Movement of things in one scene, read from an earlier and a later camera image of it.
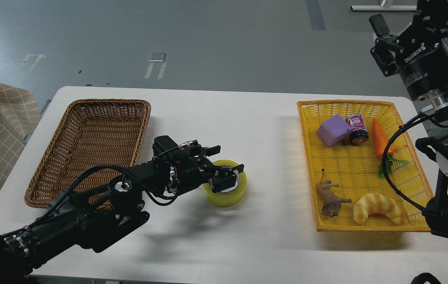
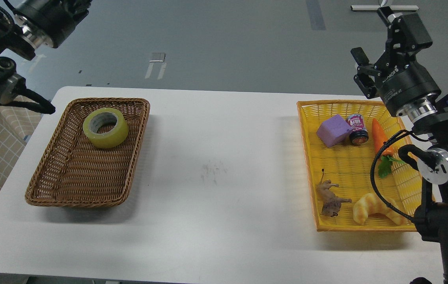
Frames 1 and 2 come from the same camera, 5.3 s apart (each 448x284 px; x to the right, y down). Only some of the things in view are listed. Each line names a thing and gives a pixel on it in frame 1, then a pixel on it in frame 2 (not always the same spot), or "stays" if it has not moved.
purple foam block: x=334 y=131 stays
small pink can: x=359 y=133 stays
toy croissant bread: x=372 y=203 stays
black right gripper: x=428 y=64 → x=411 y=91
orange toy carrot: x=381 y=141 stays
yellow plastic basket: x=364 y=173 stays
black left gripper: x=195 y=169 → x=55 y=20
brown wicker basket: x=95 y=132 stays
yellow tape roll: x=232 y=198 → x=105 y=127
